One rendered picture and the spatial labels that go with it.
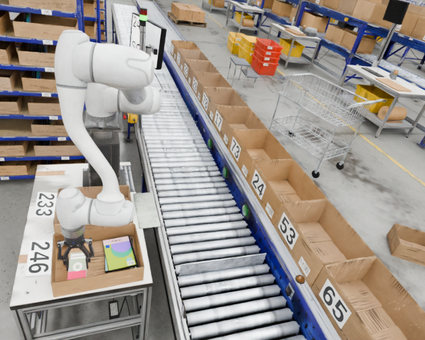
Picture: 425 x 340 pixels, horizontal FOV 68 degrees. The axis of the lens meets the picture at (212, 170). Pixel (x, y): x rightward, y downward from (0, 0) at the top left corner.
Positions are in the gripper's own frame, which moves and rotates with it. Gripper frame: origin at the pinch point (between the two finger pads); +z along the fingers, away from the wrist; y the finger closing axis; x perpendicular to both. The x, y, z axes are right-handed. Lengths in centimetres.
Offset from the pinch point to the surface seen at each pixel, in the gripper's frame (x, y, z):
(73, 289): 10.5, 1.0, 3.6
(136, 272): 8.4, -25.2, 0.3
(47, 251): -5.2, 12.3, -3.4
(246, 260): 6, -81, 5
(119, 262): -0.1, -18.2, 2.3
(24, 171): -160, 58, 64
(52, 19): -192, 26, -59
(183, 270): 6.5, -47.7, 5.6
